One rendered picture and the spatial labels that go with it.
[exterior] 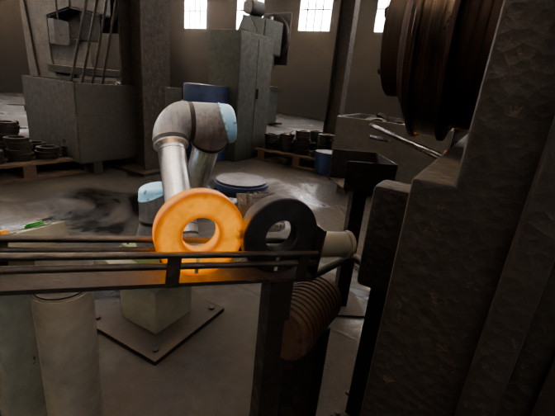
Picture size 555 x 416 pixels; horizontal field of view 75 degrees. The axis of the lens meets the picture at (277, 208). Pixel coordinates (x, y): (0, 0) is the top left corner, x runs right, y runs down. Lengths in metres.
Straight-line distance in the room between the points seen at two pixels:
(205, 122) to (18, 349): 0.73
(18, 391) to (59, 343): 0.27
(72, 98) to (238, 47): 1.85
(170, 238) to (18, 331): 0.57
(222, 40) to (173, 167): 3.71
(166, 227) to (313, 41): 11.87
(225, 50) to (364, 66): 7.51
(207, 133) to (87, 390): 0.71
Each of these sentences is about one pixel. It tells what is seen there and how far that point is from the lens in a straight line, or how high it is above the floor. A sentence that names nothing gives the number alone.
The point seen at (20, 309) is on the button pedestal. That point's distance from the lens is 1.07.
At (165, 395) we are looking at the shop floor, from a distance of 1.36.
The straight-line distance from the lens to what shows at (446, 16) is 0.81.
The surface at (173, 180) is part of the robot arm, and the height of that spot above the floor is 0.72.
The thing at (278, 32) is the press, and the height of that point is 2.06.
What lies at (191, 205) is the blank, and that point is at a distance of 0.61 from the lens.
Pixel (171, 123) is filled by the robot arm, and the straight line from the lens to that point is 1.04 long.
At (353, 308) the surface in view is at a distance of 1.81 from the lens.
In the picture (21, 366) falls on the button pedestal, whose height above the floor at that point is 0.27.
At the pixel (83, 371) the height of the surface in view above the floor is 0.32.
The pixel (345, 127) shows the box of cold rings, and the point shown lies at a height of 0.64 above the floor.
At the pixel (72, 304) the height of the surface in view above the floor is 0.50.
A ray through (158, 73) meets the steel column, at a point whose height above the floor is 0.96.
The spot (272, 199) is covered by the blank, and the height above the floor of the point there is 0.78.
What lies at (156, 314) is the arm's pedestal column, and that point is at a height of 0.11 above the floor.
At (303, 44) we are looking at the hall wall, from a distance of 12.50.
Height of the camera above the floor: 0.98
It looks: 19 degrees down
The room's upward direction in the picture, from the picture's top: 6 degrees clockwise
